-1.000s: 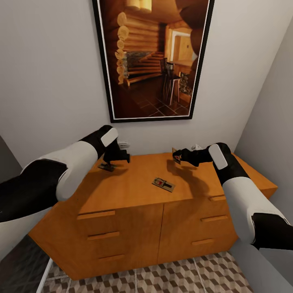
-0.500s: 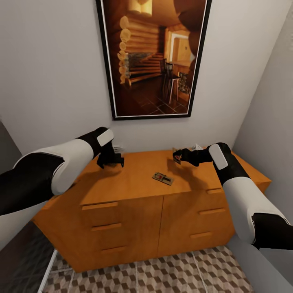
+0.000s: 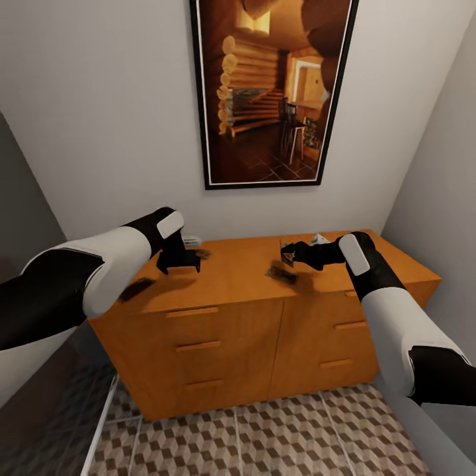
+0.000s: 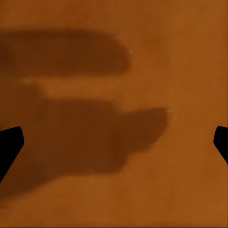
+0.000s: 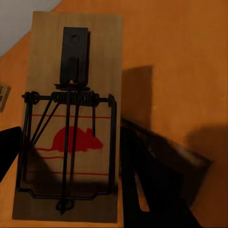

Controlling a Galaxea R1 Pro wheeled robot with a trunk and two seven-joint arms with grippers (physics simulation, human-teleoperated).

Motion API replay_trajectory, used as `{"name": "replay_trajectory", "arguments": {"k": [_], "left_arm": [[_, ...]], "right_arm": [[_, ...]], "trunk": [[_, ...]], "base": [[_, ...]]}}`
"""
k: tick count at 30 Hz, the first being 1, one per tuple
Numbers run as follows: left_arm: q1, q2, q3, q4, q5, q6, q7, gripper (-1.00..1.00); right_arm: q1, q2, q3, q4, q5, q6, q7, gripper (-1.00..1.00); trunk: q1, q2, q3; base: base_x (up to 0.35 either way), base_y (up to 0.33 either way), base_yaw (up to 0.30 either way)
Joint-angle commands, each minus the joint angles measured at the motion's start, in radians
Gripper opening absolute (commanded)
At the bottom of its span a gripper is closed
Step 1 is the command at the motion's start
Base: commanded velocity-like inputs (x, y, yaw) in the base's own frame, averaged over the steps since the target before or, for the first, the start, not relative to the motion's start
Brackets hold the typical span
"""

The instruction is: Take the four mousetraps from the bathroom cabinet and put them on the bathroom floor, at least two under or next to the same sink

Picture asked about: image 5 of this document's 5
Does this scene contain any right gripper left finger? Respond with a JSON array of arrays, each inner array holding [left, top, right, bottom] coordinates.
[[0, 126, 21, 182]]

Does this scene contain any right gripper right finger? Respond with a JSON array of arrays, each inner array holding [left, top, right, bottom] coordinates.
[[120, 126, 202, 228]]

